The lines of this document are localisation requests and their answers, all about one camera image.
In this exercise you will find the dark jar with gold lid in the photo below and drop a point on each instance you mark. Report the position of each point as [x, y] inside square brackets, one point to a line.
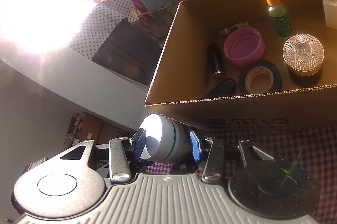
[302, 55]

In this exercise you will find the white pill bottle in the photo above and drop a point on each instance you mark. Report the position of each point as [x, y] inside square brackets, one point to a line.
[163, 137]

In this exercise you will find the black lipstick tube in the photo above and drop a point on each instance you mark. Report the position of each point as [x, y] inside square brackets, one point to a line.
[216, 60]

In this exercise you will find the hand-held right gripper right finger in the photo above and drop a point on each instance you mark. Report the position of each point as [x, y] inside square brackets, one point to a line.
[196, 147]

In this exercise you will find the purple checked tablecloth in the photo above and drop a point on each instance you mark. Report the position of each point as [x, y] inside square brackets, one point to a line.
[302, 142]

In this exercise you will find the dark wooden cabinet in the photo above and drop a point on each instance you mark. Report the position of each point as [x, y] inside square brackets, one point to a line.
[126, 52]

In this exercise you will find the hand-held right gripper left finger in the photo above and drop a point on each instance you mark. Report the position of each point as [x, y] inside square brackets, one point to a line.
[139, 146]

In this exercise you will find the black tape roll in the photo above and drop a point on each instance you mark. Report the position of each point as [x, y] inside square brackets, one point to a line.
[243, 81]

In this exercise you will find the black key fob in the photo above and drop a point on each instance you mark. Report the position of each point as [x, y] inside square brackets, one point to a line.
[223, 87]

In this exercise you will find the brown cardboard box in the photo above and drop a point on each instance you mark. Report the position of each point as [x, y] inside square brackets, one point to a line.
[192, 29]

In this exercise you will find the green dropper bottle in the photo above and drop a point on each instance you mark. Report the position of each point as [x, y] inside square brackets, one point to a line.
[280, 18]

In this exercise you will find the pink plastic lid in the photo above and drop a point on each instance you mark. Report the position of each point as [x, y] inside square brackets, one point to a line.
[243, 47]

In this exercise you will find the green lip balm stick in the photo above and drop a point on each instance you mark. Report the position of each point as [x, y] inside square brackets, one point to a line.
[234, 27]

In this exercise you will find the white star-dotted cloth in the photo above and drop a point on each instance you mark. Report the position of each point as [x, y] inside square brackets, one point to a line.
[97, 29]

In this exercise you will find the white charger plug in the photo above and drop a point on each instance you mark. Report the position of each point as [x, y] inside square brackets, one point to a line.
[330, 10]

